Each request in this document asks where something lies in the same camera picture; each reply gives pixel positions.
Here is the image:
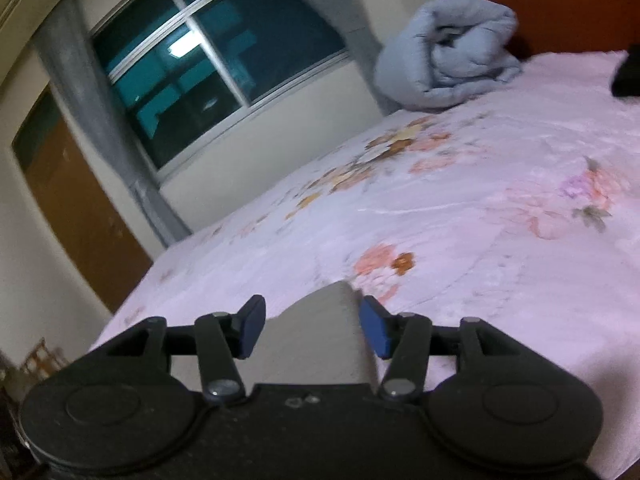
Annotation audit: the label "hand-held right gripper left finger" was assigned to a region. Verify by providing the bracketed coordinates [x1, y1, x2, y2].
[106, 294, 267, 407]

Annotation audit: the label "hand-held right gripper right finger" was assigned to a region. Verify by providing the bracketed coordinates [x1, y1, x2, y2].
[358, 294, 507, 405]

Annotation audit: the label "grey pants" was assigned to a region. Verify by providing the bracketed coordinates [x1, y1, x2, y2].
[264, 282, 382, 387]

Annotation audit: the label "bed with pink floral sheet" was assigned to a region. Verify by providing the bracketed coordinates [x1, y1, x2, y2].
[89, 50, 640, 480]

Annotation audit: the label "brown wooden door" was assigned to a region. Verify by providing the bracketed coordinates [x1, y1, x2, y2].
[22, 117, 154, 314]

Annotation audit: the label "wooden chair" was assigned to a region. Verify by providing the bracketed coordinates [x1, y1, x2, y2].
[19, 337, 69, 382]

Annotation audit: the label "grey curtain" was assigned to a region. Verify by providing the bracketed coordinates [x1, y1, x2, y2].
[36, 2, 194, 250]
[277, 0, 403, 117]

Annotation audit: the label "sliding glass window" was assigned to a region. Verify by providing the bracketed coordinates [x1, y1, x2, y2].
[89, 0, 352, 173]

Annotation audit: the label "rolled light blue duvet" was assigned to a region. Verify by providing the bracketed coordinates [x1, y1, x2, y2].
[374, 0, 524, 112]

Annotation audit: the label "transom window over door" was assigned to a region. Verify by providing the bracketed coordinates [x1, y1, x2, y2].
[12, 86, 63, 161]

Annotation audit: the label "black object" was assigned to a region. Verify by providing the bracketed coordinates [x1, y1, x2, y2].
[610, 47, 640, 99]

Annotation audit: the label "red wooden headboard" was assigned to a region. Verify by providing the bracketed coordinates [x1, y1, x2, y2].
[436, 0, 640, 58]

